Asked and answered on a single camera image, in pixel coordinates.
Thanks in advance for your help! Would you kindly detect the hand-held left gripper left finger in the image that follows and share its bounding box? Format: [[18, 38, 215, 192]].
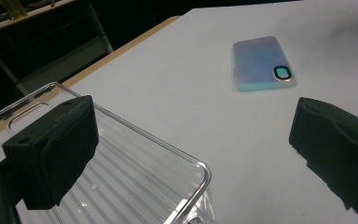
[[1, 94, 100, 211]]

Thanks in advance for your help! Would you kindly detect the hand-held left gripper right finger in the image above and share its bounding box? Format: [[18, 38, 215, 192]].
[[288, 96, 358, 215]]

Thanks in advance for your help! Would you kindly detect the clear plastic bin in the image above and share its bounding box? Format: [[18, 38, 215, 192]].
[[0, 81, 219, 224]]

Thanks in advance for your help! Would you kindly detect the iridescent phone case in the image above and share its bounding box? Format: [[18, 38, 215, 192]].
[[231, 35, 297, 92]]

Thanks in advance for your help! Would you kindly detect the grey metal stand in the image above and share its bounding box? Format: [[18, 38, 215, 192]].
[[0, 3, 115, 97]]

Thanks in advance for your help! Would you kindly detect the yellow object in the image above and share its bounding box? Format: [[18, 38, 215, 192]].
[[0, 0, 28, 20]]

